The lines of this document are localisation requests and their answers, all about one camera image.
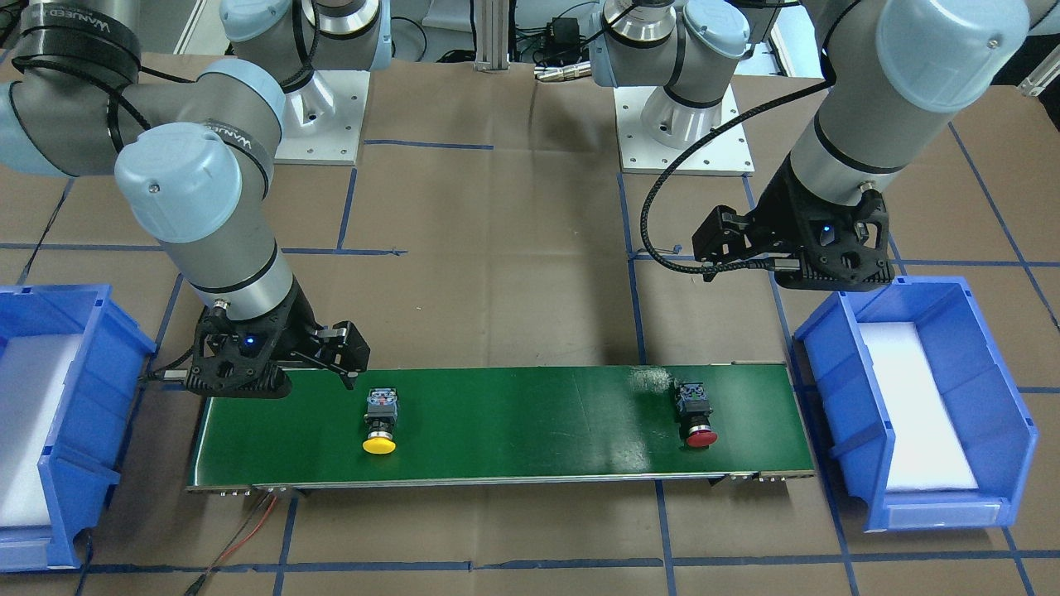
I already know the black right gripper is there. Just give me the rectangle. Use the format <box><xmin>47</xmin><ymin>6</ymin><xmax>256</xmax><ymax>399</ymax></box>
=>
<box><xmin>183</xmin><ymin>281</ymin><xmax>370</xmax><ymax>399</ymax></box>

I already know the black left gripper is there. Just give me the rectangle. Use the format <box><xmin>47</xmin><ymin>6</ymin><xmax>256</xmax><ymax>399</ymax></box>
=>
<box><xmin>692</xmin><ymin>159</ymin><xmax>894</xmax><ymax>291</ymax></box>

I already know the yellow push button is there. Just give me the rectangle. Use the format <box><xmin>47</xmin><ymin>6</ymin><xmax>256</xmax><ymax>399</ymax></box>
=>
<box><xmin>361</xmin><ymin>387</ymin><xmax>400</xmax><ymax>455</ymax></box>

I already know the red push button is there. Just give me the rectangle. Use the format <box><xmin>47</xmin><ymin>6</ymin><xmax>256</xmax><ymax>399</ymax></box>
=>
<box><xmin>672</xmin><ymin>381</ymin><xmax>719</xmax><ymax>449</ymax></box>

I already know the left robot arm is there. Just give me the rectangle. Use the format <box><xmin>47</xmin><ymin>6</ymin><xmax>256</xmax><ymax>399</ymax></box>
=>
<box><xmin>588</xmin><ymin>1</ymin><xmax>1058</xmax><ymax>291</ymax></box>

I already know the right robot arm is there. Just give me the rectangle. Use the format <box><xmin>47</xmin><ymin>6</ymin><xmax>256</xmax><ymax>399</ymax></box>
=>
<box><xmin>2</xmin><ymin>1</ymin><xmax>392</xmax><ymax>399</ymax></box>

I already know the green conveyor belt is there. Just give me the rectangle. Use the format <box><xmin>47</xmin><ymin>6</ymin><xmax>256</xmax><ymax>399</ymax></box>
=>
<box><xmin>186</xmin><ymin>363</ymin><xmax>815</xmax><ymax>492</ymax></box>

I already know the white foam pad bin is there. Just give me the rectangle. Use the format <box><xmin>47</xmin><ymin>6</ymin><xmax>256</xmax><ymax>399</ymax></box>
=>
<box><xmin>859</xmin><ymin>322</ymin><xmax>978</xmax><ymax>492</ymax></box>
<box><xmin>1</xmin><ymin>334</ymin><xmax>82</xmax><ymax>528</ymax></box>

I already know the blue bin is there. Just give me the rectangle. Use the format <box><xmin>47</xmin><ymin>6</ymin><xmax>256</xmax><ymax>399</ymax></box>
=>
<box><xmin>795</xmin><ymin>276</ymin><xmax>1038</xmax><ymax>532</ymax></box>
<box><xmin>1</xmin><ymin>286</ymin><xmax>156</xmax><ymax>573</ymax></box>

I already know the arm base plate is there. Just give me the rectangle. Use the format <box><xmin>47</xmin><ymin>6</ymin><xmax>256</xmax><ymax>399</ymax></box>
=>
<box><xmin>275</xmin><ymin>70</ymin><xmax>371</xmax><ymax>166</ymax></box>
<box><xmin>614</xmin><ymin>87</ymin><xmax>756</xmax><ymax>176</ymax></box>

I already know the red black wire pair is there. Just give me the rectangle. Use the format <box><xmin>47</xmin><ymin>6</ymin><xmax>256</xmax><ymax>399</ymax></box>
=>
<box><xmin>184</xmin><ymin>488</ymin><xmax>287</xmax><ymax>596</ymax></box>

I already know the aluminium frame post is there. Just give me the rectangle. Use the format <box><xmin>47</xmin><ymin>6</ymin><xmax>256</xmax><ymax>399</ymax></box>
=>
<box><xmin>470</xmin><ymin>1</ymin><xmax>516</xmax><ymax>72</ymax></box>

